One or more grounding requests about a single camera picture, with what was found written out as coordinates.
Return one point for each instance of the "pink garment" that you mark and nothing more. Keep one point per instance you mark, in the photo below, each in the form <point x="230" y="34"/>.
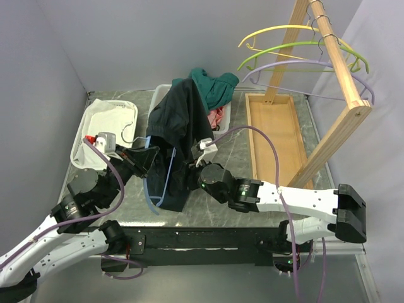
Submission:
<point x="215" y="116"/>

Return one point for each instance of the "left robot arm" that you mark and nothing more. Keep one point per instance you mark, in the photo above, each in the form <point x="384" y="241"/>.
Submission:
<point x="67" y="234"/>

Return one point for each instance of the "purple hanger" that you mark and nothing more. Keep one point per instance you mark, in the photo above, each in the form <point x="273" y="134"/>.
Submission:
<point x="297" y="61"/>

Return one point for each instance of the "white laundry basket with clothes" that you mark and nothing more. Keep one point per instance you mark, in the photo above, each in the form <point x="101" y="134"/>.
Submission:
<point x="162" y="90"/>

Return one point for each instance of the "green hanger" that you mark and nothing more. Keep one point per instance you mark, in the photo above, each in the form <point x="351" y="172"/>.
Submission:
<point x="343" y="47"/>

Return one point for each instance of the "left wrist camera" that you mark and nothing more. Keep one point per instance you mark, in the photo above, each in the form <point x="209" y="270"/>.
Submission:
<point x="105" y="142"/>

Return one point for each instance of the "blue hanger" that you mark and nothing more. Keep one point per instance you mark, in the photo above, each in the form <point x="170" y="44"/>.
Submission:
<point x="154" y="195"/>

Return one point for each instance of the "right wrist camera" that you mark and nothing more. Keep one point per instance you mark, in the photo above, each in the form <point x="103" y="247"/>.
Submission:
<point x="207" y="150"/>

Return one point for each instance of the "dark navy shorts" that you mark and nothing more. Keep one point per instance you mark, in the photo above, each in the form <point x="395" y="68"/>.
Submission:
<point x="178" y="121"/>

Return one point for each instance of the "teal garment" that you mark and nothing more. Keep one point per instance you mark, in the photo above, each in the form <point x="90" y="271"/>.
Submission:
<point x="214" y="92"/>

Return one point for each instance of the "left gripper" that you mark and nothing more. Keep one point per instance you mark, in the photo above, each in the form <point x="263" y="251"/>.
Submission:
<point x="139" y="160"/>

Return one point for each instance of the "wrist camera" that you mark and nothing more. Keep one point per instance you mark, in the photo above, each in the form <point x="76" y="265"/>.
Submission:
<point x="207" y="150"/>
<point x="105" y="142"/>

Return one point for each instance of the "yellow hanger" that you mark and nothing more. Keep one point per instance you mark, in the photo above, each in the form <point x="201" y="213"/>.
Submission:
<point x="250" y="40"/>

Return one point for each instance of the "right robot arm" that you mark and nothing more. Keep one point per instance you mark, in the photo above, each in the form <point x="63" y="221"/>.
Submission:
<point x="326" y="212"/>

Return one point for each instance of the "white basket with cloth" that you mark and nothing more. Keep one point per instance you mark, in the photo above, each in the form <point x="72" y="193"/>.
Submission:
<point x="94" y="126"/>

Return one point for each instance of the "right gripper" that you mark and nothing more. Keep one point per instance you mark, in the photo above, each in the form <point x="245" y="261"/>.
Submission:
<point x="194" y="170"/>

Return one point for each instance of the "white cloth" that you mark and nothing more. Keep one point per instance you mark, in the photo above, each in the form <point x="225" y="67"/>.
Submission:
<point x="104" y="123"/>

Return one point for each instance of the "wooden hanger rack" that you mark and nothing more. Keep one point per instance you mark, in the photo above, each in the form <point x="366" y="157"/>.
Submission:
<point x="275" y="114"/>

